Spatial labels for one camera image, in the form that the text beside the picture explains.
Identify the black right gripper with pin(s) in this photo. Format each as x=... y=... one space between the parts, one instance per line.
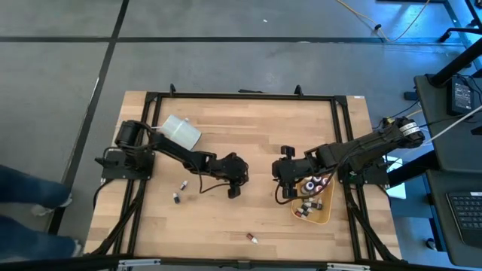
x=288 y=169

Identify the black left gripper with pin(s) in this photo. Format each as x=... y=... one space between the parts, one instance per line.
x=233 y=167

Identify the orange food coloring bottle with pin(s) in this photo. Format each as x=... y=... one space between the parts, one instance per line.
x=319 y=188

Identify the pink food coloring bottle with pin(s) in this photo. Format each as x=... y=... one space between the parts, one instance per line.
x=325 y=180

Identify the small black dropper bottle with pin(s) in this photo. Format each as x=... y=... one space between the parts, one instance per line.
x=306 y=206
x=176 y=198

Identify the small dropper bottle white cap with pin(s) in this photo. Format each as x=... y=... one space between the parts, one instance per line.
x=302 y=211

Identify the blue-label dropper bottle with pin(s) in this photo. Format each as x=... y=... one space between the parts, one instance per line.
x=319 y=204

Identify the dark dropper bottle white cap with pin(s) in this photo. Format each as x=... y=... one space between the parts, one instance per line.
x=183 y=185

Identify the yellow plastic basket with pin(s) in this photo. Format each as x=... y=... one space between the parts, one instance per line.
x=324 y=215

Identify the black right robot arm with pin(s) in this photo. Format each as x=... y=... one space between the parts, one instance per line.
x=369 y=141

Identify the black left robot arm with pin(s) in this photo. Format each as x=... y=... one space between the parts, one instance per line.
x=177 y=150

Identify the small red dropper bottle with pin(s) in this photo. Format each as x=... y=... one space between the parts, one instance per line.
x=299 y=215

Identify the red-label dropper bottle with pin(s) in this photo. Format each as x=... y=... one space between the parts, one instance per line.
x=251 y=237

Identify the black crossbar with silver brackets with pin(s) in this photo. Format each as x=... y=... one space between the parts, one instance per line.
x=241 y=263

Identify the white paper sheet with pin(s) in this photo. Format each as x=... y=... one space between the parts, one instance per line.
x=397 y=190

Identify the yellow power strip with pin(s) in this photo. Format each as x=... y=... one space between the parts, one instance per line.
x=388 y=120

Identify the black desk leg bar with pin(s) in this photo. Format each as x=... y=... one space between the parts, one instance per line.
x=418 y=167

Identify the dark grey keyboard desk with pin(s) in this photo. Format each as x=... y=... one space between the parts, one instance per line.
x=437 y=211

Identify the black caster wheel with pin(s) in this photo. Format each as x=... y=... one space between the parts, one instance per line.
x=431 y=244

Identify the black keyboard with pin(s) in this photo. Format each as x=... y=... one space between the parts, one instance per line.
x=468 y=214

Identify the black power adapter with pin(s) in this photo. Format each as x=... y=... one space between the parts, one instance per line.
x=460 y=96

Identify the black diagonal pole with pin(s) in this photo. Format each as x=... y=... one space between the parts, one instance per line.
x=455 y=66

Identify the person's leg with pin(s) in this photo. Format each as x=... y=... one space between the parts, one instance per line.
x=30 y=241
x=26 y=188

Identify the black office chair base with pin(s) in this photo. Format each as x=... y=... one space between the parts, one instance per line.
x=459 y=30

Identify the black table frame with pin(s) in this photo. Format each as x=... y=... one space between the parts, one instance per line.
x=244 y=96

